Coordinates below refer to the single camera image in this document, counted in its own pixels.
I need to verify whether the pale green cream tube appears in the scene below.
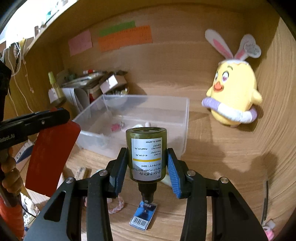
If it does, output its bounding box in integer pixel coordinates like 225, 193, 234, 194
161, 174, 171, 187

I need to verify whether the pink sticky note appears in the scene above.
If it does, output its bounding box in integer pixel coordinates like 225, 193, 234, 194
68, 30, 93, 56

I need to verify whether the black pen in sleeve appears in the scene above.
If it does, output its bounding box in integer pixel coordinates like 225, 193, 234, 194
261, 180, 269, 226

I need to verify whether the pink paw keychain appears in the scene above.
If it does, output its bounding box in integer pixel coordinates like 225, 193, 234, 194
262, 219, 276, 241

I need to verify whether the person's hand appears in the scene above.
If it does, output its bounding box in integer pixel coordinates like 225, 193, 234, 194
1, 148, 23, 207

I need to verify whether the orange sticky note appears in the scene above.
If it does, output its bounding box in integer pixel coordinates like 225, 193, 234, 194
98, 26, 153, 52

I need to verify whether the pink lip balm tube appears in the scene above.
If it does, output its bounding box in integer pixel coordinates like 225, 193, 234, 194
111, 121, 125, 132

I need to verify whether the pink white braided bracelet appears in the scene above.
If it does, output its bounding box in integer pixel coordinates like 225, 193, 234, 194
84, 195, 125, 215

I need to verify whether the yellow chick plush toy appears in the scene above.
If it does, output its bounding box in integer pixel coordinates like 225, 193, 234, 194
202, 29, 262, 126

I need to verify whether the red packet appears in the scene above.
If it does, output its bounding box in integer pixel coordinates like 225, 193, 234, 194
25, 108, 81, 197

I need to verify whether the small white cardboard box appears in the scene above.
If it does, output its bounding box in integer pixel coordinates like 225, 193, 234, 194
100, 75, 127, 94

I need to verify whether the dark green pump bottle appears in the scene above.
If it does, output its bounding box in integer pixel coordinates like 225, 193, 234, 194
126, 127, 167, 204

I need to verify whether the clear plastic storage bin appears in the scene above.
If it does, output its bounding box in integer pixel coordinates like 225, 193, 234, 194
74, 95, 190, 159

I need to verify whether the stack of books and papers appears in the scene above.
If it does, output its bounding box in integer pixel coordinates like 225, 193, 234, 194
62, 71, 129, 112

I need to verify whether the yellow green spray bottle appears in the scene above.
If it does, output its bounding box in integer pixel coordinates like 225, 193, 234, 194
48, 72, 65, 103

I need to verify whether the small wooden stamp block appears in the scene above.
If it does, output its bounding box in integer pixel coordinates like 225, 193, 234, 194
75, 167, 89, 180

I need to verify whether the blue Max staples box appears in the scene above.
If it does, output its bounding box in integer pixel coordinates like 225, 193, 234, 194
129, 201, 157, 230

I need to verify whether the green sticky note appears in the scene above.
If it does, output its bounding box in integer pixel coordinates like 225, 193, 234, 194
99, 21, 135, 37

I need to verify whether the white tape roll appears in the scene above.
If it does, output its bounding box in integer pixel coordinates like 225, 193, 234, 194
132, 121, 157, 128

